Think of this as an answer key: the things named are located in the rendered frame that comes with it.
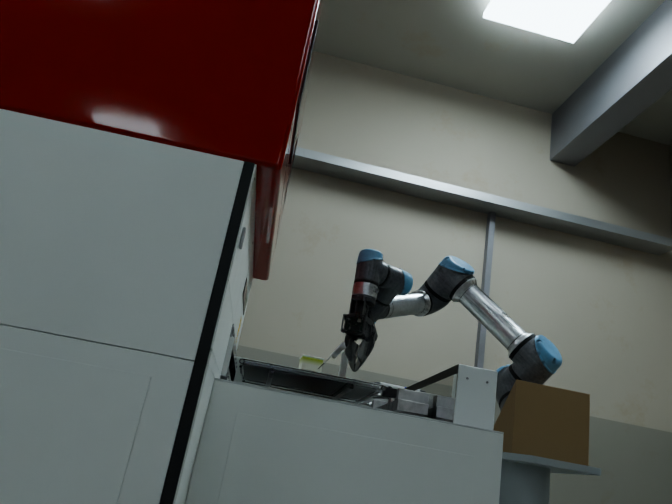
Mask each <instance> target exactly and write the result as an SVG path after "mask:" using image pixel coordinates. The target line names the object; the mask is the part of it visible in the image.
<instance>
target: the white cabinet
mask: <svg viewBox="0 0 672 504"><path fill-rule="evenodd" d="M503 437H504V435H503V434H500V433H494V432H489V431H484V430H478V429H473V428H468V427H462V426H457V425H452V424H446V423H441V422H436V421H431V420H425V419H420V418H415V417H409V416H404V415H399V414H393V413H388V412H383V411H377V410H372V409H367V408H361V407H356V406H351V405H345V404H340V403H335V402H329V401H324V400H319V399H313V398H308V397H303V396H297V395H292V394H287V393H281V392H276V391H271V390H266V389H260V388H255V387H250V386H244V385H239V384H234V383H228V382H223V381H218V380H214V383H213V387H212V392H211V396H210V400H209V404H208V409H207V413H206V417H205V421H204V426H203V430H202V434H201V438H200V443H199V447H198V451H197V455H196V460H195V464H194V468H193V472H192V477H191V481H190V485H189V489H188V494H187V498H186V502H185V504H499V496H500V481H501V467H502V452H503Z"/></svg>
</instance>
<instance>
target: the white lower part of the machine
mask: <svg viewBox="0 0 672 504"><path fill-rule="evenodd" d="M214 379H215V378H214V376H213V373H212V371H211V368H210V366H209V364H207V363H205V362H199V361H195V362H194V361H190V360H184V359H179V358H174V357H169V356H163V355H158V354H153V353H147V352H142V351H137V350H132V349H126V348H121V347H116V346H111V345H105V344H100V343H95V342H89V341H84V340H79V339H74V338H68V337H63V336H58V335H53V334H47V333H42V332H37V331H31V330H26V329H21V328H16V327H10V326H5V325H0V504H185V502H186V498H187V494H188V489H189V485H190V481H191V477H192V472H193V468H194V464H195V460H196V455H197V451H198V447H199V443H200V438H201V434H202V430H203V426H204V421H205V417H206V413H207V409H208V404H209V400H210V396H211V392H212V387H213V383H214Z"/></svg>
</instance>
